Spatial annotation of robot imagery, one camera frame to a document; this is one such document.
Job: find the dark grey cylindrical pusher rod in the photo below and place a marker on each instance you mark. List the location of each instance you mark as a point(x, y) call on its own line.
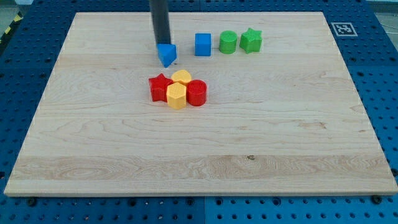
point(159, 10)

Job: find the blue triangle block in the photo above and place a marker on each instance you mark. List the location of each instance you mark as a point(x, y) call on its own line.
point(167, 54)

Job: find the red star block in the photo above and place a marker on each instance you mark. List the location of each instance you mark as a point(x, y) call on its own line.
point(158, 87)

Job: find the green star block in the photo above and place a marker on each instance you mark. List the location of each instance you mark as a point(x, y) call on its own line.
point(251, 41)

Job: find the blue cube block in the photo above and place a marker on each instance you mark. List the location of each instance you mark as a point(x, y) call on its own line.
point(202, 44)

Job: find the yellow heart block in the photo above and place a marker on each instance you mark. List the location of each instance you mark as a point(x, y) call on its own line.
point(181, 76)

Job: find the green cylinder block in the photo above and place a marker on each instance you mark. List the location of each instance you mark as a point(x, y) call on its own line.
point(228, 40)

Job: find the yellow hexagon block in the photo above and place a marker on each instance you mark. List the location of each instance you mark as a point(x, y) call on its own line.
point(176, 96)

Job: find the red cylinder block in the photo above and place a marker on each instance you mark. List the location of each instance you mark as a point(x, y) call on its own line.
point(197, 92)

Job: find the light wooden board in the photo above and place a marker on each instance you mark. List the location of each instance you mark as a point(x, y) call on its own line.
point(283, 121)

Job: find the white fiducial marker tag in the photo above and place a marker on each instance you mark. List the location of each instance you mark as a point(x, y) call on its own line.
point(344, 29)

